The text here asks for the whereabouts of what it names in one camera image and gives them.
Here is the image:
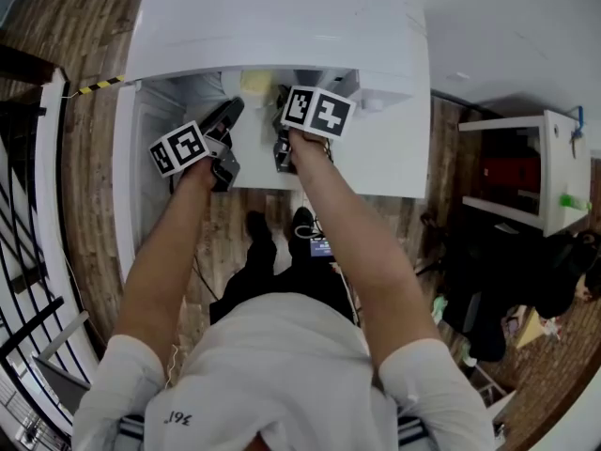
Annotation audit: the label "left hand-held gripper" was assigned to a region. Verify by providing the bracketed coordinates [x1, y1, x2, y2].
[148, 96, 246, 193]

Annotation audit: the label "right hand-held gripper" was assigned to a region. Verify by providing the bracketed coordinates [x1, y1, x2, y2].
[272, 85, 357, 174]

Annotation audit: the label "white microwave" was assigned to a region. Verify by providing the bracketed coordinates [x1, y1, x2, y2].
[112, 0, 429, 281]

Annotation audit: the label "person's right forearm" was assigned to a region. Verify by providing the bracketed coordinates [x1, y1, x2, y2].
[286, 129, 440, 370]

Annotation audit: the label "person's left forearm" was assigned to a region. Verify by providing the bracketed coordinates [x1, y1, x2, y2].
[115, 157, 222, 350]

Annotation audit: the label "person's left black shoe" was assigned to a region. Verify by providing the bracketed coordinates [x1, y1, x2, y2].
[246, 210, 274, 246]

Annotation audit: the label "person's black shoe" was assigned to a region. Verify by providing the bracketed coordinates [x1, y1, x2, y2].
[288, 207, 316, 240]
[246, 210, 274, 246]

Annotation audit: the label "white table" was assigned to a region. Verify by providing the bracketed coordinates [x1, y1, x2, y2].
[229, 86, 432, 201]

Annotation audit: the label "person's right black shoe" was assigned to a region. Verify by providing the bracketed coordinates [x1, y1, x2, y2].
[288, 207, 316, 240]

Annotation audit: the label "yellow black striped strip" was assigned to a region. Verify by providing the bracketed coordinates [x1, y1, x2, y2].
[77, 75, 126, 96]

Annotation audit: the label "person's black trousers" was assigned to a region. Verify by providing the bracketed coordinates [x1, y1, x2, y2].
[208, 232, 358, 326]

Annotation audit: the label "red box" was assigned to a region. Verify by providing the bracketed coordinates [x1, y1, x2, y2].
[481, 157, 541, 196]

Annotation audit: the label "black metal railing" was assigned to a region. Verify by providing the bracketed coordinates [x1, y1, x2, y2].
[0, 101, 95, 436]

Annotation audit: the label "person's white shirt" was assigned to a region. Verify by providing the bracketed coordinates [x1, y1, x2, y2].
[72, 292, 497, 451]

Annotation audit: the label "black office chair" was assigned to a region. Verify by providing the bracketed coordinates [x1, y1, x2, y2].
[415, 211, 499, 337]

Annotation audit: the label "white desk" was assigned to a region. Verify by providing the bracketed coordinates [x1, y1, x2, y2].
[458, 109, 592, 238]

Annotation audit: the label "blue clamp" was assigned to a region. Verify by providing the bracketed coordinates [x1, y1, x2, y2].
[569, 105, 585, 143]

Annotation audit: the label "green bottle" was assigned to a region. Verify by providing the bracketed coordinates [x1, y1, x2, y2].
[558, 194, 593, 211]

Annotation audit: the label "grey flat board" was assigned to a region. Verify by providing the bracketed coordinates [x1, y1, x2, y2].
[32, 354, 91, 415]

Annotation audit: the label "light wooden table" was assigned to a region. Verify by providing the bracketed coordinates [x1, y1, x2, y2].
[514, 307, 546, 350]

